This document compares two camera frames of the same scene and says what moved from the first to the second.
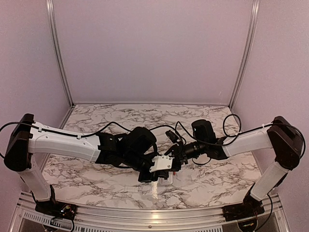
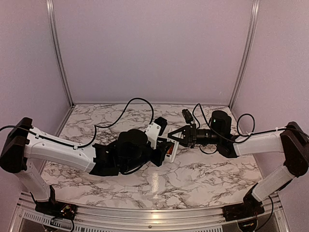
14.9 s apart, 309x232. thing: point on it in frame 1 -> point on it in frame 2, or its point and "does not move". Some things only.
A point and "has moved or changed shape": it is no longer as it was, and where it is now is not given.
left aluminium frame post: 51,20 does not move
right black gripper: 183,158 -> 189,133
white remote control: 169,181 has moved or changed shape
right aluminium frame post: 249,52 does not move
